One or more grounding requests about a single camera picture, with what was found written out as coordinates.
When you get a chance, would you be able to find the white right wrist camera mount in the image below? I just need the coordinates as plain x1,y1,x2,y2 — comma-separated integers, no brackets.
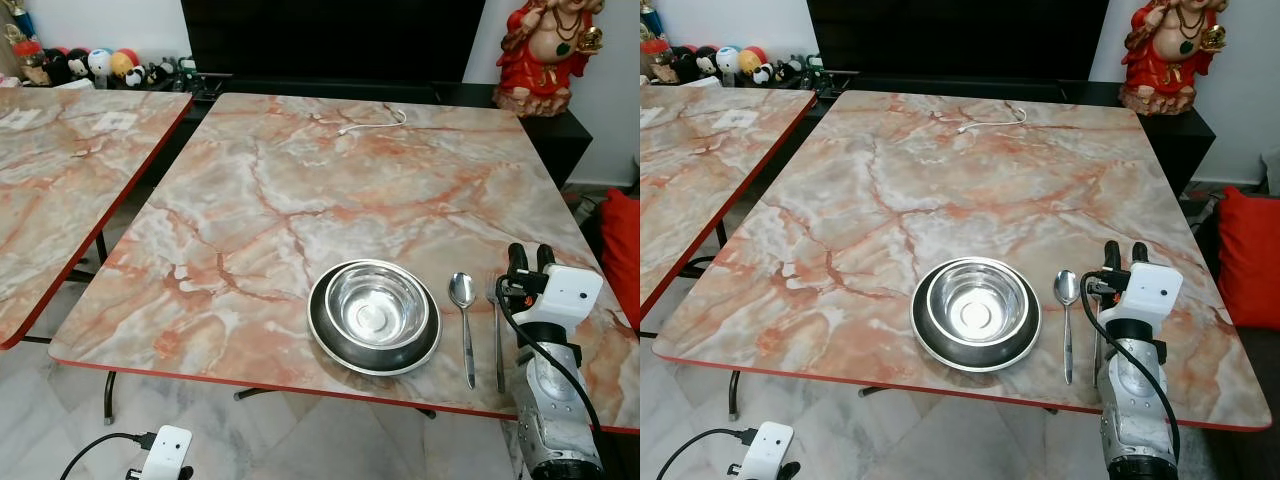
520,264,605,333
1124,262,1185,333

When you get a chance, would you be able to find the shiny steel bowl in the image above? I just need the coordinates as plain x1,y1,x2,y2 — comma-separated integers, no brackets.
325,262,431,351
927,262,1031,348

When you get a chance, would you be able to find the steel spoon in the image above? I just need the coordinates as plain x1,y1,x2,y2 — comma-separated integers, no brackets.
1054,270,1081,386
448,272,478,390

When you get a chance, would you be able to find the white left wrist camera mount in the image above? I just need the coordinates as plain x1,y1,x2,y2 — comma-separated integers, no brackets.
738,422,795,480
140,425,193,480

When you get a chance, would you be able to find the dark steel plate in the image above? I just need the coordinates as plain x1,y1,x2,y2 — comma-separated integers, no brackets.
307,259,442,377
910,257,1042,373

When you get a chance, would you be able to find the marble table with red edge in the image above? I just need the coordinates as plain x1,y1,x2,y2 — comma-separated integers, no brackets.
640,85,819,317
0,88,194,351

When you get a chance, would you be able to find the red laughing Buddha statue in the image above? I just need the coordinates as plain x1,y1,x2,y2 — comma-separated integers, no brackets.
1120,0,1230,116
492,0,607,118

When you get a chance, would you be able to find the black television screen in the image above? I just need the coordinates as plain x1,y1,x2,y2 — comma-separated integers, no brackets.
180,0,488,83
808,0,1111,83

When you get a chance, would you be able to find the red cushion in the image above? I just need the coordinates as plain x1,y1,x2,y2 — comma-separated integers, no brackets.
600,188,641,331
1217,185,1280,331

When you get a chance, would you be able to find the black plush toy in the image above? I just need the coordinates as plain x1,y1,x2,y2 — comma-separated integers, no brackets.
672,45,719,81
45,48,91,86

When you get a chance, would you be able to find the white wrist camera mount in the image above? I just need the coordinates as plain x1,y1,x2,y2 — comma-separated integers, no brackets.
1124,262,1185,333
520,264,605,333
738,422,795,480
140,425,193,480

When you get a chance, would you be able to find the thin white cable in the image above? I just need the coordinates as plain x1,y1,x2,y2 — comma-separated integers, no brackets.
957,107,1028,134
338,108,408,136

